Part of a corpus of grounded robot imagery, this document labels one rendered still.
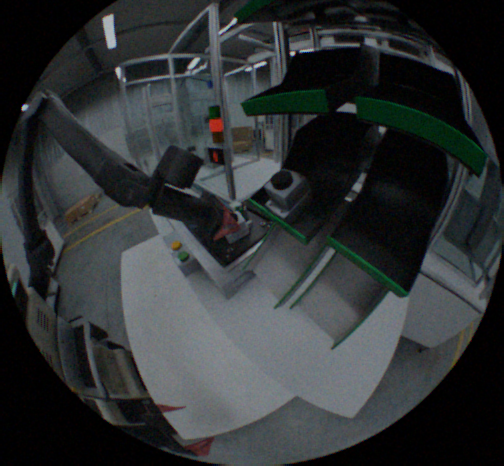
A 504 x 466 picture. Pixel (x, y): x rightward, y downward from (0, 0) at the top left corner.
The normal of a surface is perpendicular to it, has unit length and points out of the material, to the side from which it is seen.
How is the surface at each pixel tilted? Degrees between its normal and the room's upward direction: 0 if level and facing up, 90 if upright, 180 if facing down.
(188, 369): 0
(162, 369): 0
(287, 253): 45
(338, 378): 0
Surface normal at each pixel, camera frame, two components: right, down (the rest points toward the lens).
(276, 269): -0.63, -0.30
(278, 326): -0.07, -0.80
